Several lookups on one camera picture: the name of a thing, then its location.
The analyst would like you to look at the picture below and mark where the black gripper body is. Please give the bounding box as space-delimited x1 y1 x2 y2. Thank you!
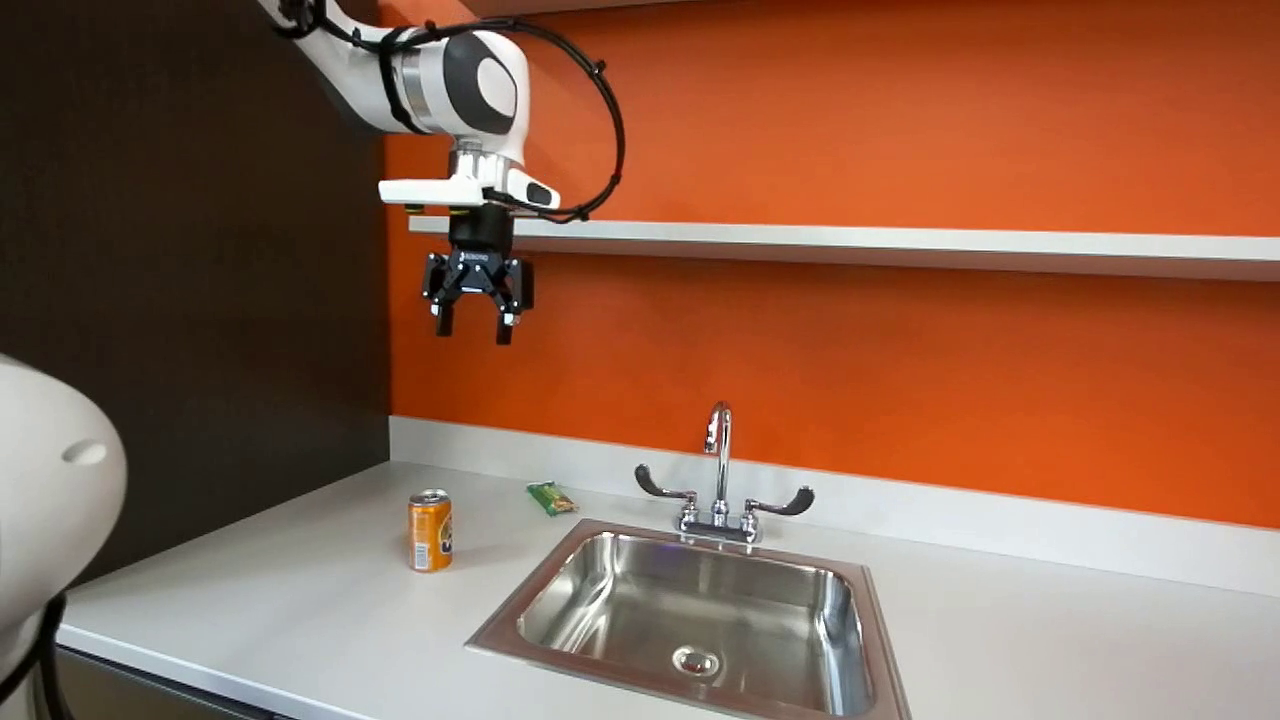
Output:
419 201 542 321

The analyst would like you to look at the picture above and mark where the orange soda can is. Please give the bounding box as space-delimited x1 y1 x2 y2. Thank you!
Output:
406 485 462 575

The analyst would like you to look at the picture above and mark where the white rounded robot base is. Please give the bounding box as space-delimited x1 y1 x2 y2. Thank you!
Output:
0 354 132 696

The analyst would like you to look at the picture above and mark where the stainless steel sink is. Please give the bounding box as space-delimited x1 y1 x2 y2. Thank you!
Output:
466 517 918 720

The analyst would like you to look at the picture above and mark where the metal sink drain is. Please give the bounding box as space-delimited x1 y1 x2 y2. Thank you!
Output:
669 640 730 684

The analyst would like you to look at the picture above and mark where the green packet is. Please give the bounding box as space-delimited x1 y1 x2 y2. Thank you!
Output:
525 482 581 521

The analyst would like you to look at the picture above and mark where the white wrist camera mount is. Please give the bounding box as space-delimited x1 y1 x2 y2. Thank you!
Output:
376 145 565 220

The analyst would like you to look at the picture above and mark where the chrome faucet with black handles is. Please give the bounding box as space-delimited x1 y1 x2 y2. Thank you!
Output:
631 399 820 558

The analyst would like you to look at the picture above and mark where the white wall shelf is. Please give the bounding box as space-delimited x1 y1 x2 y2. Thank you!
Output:
406 212 1280 285

